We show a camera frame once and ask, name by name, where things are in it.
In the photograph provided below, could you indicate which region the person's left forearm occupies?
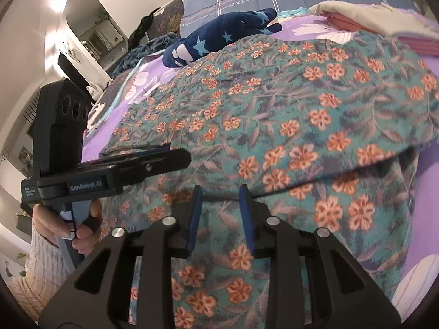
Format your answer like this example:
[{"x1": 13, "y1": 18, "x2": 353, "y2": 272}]
[{"x1": 7, "y1": 226, "x2": 74, "y2": 316}]

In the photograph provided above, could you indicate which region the purple floral bed sheet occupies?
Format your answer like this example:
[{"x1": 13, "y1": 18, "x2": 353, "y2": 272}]
[{"x1": 86, "y1": 14, "x2": 439, "y2": 319}]

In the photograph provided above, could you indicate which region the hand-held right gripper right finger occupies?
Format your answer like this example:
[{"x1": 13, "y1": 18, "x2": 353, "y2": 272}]
[{"x1": 238, "y1": 184, "x2": 402, "y2": 329}]

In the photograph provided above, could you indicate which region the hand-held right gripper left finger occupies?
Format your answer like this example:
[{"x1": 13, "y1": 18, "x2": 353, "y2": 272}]
[{"x1": 38, "y1": 185, "x2": 203, "y2": 329}]

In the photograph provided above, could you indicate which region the person's left hand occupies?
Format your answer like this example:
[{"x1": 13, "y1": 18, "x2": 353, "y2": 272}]
[{"x1": 32, "y1": 199, "x2": 103, "y2": 256}]

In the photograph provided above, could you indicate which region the arched wall mirror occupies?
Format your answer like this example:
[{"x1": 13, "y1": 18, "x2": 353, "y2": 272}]
[{"x1": 63, "y1": 0, "x2": 127, "y2": 62}]

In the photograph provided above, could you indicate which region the dark hanging clothing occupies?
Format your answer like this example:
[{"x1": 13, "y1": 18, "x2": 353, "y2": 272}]
[{"x1": 128, "y1": 7, "x2": 162, "y2": 47}]

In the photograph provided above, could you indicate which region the green houseplant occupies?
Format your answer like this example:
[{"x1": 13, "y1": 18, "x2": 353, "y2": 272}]
[{"x1": 5, "y1": 252, "x2": 27, "y2": 279}]

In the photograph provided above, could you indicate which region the teal floral garment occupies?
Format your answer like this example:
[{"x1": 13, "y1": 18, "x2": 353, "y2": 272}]
[{"x1": 99, "y1": 29, "x2": 439, "y2": 329}]

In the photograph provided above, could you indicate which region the navy star plush garment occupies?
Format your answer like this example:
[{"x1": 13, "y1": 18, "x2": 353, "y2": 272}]
[{"x1": 163, "y1": 8, "x2": 283, "y2": 68}]

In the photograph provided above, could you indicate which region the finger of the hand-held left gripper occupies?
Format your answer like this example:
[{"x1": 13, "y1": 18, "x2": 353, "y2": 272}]
[
  {"x1": 115, "y1": 148, "x2": 192, "y2": 188},
  {"x1": 99, "y1": 145, "x2": 170, "y2": 160}
]

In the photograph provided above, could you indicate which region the black screen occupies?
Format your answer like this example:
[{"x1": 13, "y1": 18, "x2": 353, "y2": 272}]
[{"x1": 58, "y1": 50, "x2": 90, "y2": 88}]

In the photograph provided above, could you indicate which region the blue knitted blanket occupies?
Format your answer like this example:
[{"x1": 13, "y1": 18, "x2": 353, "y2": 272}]
[{"x1": 113, "y1": 32, "x2": 179, "y2": 76}]

